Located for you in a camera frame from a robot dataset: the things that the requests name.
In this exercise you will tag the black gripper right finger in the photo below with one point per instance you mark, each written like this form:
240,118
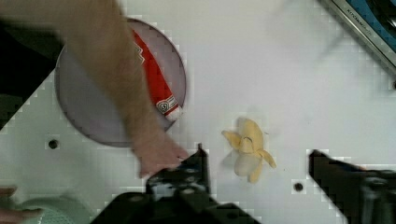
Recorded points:
362,196

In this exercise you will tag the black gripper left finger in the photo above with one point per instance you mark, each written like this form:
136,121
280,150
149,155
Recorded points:
192,173

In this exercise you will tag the yellow peeled plush banana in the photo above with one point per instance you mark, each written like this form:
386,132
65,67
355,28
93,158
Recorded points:
248,142

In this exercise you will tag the person's bare forearm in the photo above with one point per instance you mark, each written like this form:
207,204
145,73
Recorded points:
98,34

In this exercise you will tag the silver black toaster oven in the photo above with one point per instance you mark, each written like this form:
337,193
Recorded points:
373,22

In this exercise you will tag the person's bare hand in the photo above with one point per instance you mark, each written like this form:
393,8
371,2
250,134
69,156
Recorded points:
156,151

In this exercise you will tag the second person's hand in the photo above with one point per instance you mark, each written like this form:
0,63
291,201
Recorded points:
9,215

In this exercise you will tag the red ketchup bottle toy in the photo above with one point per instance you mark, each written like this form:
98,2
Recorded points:
160,93

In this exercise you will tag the grey round plate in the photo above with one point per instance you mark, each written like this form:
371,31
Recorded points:
89,110

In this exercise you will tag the light green perforated colander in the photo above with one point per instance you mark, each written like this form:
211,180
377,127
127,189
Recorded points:
58,210

